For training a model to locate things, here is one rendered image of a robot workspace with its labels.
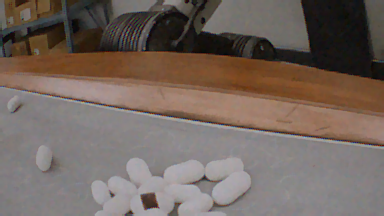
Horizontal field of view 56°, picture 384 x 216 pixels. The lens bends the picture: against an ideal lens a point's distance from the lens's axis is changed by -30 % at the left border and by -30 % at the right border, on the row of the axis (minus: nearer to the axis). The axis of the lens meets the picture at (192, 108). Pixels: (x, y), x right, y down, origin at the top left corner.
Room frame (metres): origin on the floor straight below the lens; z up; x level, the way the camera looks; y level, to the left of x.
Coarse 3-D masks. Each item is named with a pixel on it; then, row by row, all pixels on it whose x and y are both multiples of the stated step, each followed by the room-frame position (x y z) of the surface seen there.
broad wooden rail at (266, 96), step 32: (0, 64) 0.92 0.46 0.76; (32, 64) 0.78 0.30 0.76; (64, 64) 0.70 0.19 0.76; (96, 64) 0.64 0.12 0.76; (128, 64) 0.60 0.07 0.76; (160, 64) 0.57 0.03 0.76; (192, 64) 0.55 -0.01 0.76; (224, 64) 0.53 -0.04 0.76; (256, 64) 0.51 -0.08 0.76; (288, 64) 0.50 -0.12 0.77; (64, 96) 0.61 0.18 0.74; (96, 96) 0.56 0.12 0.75; (128, 96) 0.52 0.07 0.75; (160, 96) 0.50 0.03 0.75; (192, 96) 0.47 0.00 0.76; (224, 96) 0.45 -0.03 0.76; (256, 96) 0.43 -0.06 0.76; (288, 96) 0.42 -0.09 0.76; (320, 96) 0.40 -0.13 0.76; (352, 96) 0.38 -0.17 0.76; (256, 128) 0.41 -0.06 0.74; (288, 128) 0.39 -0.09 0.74; (320, 128) 0.37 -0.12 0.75; (352, 128) 0.34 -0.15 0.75
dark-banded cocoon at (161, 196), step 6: (156, 192) 0.31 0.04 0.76; (162, 192) 0.31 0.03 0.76; (132, 198) 0.30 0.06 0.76; (138, 198) 0.30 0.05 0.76; (162, 198) 0.30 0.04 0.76; (168, 198) 0.30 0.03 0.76; (132, 204) 0.30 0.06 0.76; (138, 204) 0.29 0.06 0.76; (162, 204) 0.29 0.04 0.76; (168, 204) 0.30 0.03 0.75; (132, 210) 0.30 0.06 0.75; (138, 210) 0.29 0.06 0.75; (144, 210) 0.29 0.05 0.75; (168, 210) 0.29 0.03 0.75
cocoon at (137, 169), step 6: (132, 162) 0.36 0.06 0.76; (138, 162) 0.36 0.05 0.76; (144, 162) 0.36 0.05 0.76; (126, 168) 0.36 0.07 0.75; (132, 168) 0.35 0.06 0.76; (138, 168) 0.35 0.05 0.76; (144, 168) 0.35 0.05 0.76; (132, 174) 0.34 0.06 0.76; (138, 174) 0.34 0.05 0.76; (144, 174) 0.34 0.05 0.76; (150, 174) 0.35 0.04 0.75; (132, 180) 0.34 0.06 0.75; (138, 180) 0.34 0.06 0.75; (144, 180) 0.34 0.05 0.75; (138, 186) 0.34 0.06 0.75
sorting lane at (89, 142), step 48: (0, 96) 0.72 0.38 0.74; (48, 96) 0.63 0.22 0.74; (0, 144) 0.49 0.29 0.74; (48, 144) 0.46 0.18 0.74; (96, 144) 0.44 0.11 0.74; (144, 144) 0.43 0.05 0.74; (192, 144) 0.41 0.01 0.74; (240, 144) 0.39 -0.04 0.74; (288, 144) 0.37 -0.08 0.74; (336, 144) 0.34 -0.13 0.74; (0, 192) 0.36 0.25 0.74; (48, 192) 0.35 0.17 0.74; (288, 192) 0.29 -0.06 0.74; (336, 192) 0.26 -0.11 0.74
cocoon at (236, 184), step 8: (232, 176) 0.31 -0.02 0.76; (240, 176) 0.31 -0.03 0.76; (248, 176) 0.31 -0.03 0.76; (224, 184) 0.30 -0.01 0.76; (232, 184) 0.30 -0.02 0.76; (240, 184) 0.30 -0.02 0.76; (248, 184) 0.30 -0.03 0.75; (216, 192) 0.30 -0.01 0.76; (224, 192) 0.29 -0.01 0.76; (232, 192) 0.29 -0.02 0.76; (240, 192) 0.30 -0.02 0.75; (216, 200) 0.29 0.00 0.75; (224, 200) 0.29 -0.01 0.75; (232, 200) 0.29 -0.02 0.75
